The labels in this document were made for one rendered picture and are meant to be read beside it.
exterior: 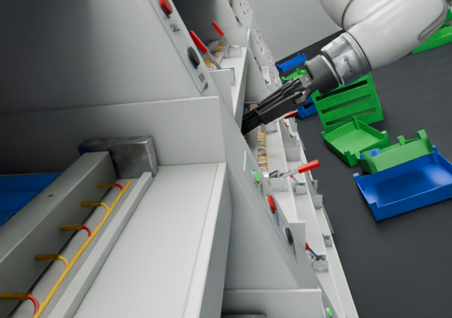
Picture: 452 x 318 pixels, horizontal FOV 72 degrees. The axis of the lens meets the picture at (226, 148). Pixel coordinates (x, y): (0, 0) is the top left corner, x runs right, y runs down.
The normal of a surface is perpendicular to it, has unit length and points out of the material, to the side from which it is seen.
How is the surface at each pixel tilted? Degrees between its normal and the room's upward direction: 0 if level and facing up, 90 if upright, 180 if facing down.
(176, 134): 90
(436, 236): 0
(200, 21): 90
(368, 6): 31
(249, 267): 90
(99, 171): 111
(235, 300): 90
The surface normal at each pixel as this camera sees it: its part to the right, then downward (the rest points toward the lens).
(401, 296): -0.46, -0.82
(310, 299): -0.08, 0.42
